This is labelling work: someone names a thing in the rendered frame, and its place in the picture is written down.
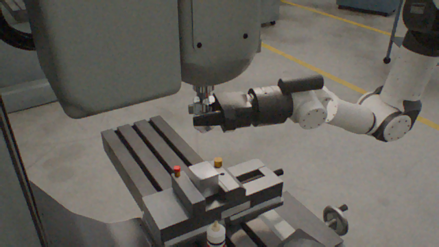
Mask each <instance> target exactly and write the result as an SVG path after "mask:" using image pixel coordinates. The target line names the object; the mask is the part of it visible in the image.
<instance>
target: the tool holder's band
mask: <svg viewBox="0 0 439 247"><path fill-rule="evenodd" d="M214 104H215V98H214V97H213V96H210V97H209V100H207V101H200V100H199V99H198V97H197V96H195V97H194V98H193V105H194V106H195V107H198V108H210V107H212V106H213V105H214Z"/></svg>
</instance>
